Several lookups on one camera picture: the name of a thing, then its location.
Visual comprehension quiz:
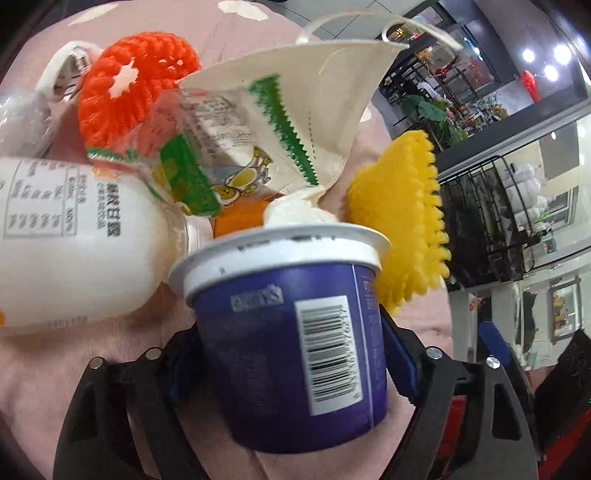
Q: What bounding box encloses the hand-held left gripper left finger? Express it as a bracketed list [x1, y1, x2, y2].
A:
[52, 325, 208, 480]

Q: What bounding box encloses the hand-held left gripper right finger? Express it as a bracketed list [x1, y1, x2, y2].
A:
[379, 307, 541, 480]

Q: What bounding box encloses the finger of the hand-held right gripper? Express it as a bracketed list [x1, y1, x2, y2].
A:
[478, 320, 525, 370]

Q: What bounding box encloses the red trash bin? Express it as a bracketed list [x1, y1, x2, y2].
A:
[434, 392, 591, 480]

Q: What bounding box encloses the purple yogurt cup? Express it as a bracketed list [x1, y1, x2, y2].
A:
[168, 222, 393, 455]

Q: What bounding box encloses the white and orange drink bottle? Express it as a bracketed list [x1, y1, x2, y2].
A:
[0, 157, 215, 337]

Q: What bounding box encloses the pink spotted blanket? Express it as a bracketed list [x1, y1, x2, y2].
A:
[0, 0, 455, 480]

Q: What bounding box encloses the yellow crochet piece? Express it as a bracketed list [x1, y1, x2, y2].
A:
[346, 130, 451, 315]

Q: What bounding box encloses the orange round object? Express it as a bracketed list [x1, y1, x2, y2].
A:
[212, 200, 273, 238]

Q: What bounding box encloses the crumpled white tissue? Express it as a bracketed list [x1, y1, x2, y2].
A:
[263, 187, 340, 229]

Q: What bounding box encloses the potted green plant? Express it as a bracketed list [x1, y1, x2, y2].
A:
[399, 90, 469, 148]

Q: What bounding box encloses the clear green-edged snack wrapper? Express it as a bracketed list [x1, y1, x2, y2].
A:
[88, 74, 319, 217]

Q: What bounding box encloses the red hanging lantern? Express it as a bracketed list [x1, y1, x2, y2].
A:
[522, 69, 542, 104]

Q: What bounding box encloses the orange crochet piece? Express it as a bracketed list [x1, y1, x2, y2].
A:
[76, 32, 201, 155]

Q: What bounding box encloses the beige face mask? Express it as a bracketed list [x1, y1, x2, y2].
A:
[180, 7, 462, 195]

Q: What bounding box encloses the clear plastic wrapper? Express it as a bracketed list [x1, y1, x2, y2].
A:
[0, 41, 100, 160]

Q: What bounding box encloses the black wire rack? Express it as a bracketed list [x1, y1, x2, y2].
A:
[436, 154, 539, 289]

